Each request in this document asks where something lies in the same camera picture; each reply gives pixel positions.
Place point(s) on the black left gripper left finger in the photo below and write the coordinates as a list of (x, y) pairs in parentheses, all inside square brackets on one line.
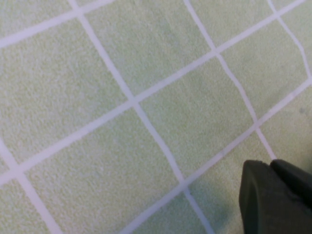
[(263, 209)]

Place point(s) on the green checked tablecloth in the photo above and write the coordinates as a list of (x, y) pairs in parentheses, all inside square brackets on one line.
[(126, 102)]

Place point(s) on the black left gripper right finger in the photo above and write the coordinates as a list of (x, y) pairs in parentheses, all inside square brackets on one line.
[(297, 185)]

